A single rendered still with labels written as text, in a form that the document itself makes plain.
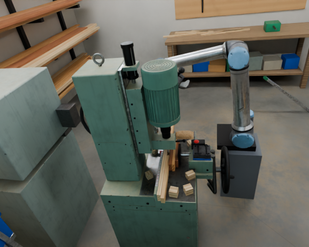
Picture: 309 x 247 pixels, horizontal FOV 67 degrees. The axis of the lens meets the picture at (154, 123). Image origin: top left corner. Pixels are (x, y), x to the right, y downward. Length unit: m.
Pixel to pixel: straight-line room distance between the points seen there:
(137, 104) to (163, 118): 0.15
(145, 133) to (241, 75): 0.69
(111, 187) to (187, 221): 0.51
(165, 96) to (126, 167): 0.53
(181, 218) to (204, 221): 0.73
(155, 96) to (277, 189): 1.78
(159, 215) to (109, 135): 0.60
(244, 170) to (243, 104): 0.72
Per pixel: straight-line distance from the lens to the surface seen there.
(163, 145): 1.36
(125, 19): 4.69
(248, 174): 2.19
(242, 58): 1.49
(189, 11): 4.40
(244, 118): 1.71
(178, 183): 1.33
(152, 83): 1.09
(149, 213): 1.54
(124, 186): 1.50
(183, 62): 1.70
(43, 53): 3.39
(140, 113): 1.21
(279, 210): 2.44
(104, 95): 1.15
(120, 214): 1.62
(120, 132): 1.26
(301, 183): 2.71
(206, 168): 1.39
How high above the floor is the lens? 1.91
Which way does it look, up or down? 34 degrees down
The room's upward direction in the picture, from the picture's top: 8 degrees counter-clockwise
